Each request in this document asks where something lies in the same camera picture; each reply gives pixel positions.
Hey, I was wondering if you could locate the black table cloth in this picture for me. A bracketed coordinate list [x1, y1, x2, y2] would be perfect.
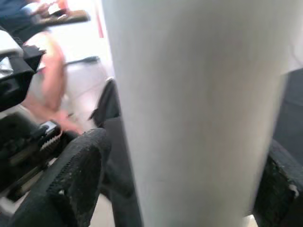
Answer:
[101, 68, 303, 227]

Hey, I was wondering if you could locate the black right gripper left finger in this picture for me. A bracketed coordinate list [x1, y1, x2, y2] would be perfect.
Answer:
[9, 129, 112, 227]

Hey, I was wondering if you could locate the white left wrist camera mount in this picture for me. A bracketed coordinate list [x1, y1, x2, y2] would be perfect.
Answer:
[0, 26, 47, 112]

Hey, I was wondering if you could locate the person in blue clothes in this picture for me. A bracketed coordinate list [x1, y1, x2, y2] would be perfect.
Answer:
[0, 0, 92, 134]

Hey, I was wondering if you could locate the white plastic table leg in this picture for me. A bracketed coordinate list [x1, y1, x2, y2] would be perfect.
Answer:
[101, 0, 299, 227]

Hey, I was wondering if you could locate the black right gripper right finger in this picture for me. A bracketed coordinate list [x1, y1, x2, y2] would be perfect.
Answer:
[253, 139, 303, 227]

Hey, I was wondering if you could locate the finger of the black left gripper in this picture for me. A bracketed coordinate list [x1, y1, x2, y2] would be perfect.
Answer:
[89, 79, 122, 127]

